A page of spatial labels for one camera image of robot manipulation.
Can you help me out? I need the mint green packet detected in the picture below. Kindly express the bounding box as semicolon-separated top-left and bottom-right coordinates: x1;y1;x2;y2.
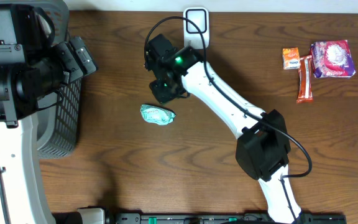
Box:
140;105;176;126

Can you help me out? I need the small orange tissue pack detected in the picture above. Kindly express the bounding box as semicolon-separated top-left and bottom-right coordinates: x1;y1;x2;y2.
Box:
282;47;300;70

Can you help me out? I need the orange red bar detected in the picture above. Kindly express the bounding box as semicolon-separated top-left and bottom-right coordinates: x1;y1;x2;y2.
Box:
296;55;313;103

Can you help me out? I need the red purple snack pack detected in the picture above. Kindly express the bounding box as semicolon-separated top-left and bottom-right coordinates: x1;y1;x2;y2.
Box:
310;40;356;78

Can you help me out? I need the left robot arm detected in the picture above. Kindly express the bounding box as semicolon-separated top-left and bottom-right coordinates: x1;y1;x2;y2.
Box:
0;1;105;223

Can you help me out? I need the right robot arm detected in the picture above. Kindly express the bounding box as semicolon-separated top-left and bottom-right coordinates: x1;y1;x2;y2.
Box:
145;34;301;223

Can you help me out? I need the white barcode scanner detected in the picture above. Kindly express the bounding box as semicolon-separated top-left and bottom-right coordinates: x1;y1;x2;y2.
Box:
183;7;210;50

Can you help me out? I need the grey plastic mesh basket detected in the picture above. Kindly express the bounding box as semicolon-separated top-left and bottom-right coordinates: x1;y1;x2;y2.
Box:
0;0;83;160

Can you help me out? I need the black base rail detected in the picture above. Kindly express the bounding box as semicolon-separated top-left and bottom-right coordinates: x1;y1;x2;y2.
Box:
51;206;348;224

